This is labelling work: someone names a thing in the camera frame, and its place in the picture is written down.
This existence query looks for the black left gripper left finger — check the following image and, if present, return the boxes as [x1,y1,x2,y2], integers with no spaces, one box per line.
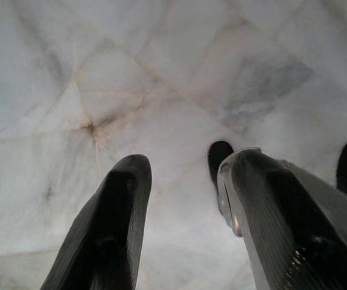
[40,153,153,290]

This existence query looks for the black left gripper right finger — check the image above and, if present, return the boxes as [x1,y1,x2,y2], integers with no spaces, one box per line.
[217,147,347,290]

